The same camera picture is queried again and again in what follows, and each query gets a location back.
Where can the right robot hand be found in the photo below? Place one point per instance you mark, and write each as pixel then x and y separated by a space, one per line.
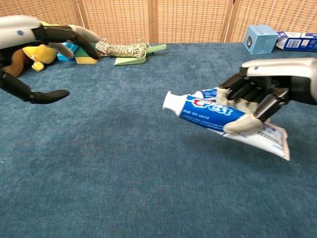
pixel 272 72

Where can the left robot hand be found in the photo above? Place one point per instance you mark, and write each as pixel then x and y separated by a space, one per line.
pixel 15 29

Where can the blue white toothpaste tube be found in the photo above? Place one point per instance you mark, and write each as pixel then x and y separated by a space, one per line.
pixel 205 111
pixel 209 93

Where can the brown plush toy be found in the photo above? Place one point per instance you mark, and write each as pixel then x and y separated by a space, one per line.
pixel 17 62

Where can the yellow pear plush toy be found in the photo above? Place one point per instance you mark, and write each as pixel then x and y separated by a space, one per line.
pixel 39 53

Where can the light blue cube box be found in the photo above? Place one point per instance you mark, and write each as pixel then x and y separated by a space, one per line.
pixel 260 39

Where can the blue white carton box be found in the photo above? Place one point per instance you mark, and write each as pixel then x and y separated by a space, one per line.
pixel 297 43

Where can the blue plastic building block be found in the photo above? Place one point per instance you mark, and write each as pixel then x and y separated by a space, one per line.
pixel 65 59

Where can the green yellow sponge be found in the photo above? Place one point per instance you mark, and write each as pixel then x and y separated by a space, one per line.
pixel 83 60

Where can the woven wicker folding screen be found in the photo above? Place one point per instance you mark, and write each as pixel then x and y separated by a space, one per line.
pixel 190 19

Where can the light green dustpan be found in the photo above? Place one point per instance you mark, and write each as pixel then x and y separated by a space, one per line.
pixel 128 60

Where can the teal table cloth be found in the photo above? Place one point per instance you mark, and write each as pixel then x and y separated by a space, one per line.
pixel 99 148

